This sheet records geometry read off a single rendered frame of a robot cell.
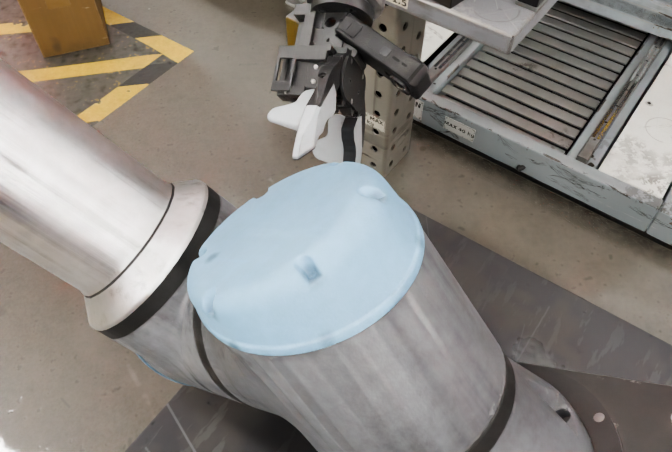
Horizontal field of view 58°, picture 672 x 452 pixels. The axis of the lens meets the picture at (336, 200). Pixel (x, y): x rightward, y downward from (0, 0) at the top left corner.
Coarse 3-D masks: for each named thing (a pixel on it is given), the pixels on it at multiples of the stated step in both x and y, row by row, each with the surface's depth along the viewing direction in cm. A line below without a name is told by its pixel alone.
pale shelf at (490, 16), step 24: (408, 0) 87; (432, 0) 85; (480, 0) 85; (504, 0) 85; (552, 0) 87; (456, 24) 84; (480, 24) 82; (504, 24) 82; (528, 24) 83; (504, 48) 82
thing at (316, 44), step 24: (312, 0) 68; (336, 0) 65; (360, 0) 66; (312, 24) 67; (336, 24) 67; (288, 48) 66; (312, 48) 65; (336, 48) 66; (288, 72) 66; (312, 72) 65; (360, 72) 67; (288, 96) 66; (336, 96) 65; (360, 96) 68
